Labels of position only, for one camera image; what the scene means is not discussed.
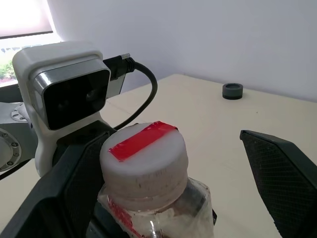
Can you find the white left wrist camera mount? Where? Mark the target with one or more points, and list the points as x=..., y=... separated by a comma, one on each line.
x=29, y=72

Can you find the dark grey round puck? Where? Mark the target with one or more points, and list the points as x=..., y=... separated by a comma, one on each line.
x=232, y=91

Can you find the white cap with red tape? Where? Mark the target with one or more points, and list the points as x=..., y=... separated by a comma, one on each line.
x=148, y=163

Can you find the window with white blind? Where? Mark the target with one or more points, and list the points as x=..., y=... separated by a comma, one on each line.
x=22, y=29

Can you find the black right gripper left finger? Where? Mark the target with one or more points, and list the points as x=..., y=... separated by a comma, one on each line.
x=54, y=193

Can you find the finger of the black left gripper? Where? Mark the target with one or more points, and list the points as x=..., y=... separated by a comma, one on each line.
x=214, y=216
x=99, y=228

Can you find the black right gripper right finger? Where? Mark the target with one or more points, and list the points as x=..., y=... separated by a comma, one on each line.
x=287, y=183

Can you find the clear plastic drink bottle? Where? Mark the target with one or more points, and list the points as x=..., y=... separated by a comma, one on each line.
x=173, y=218

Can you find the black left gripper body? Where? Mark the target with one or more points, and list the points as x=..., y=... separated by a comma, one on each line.
x=79, y=135

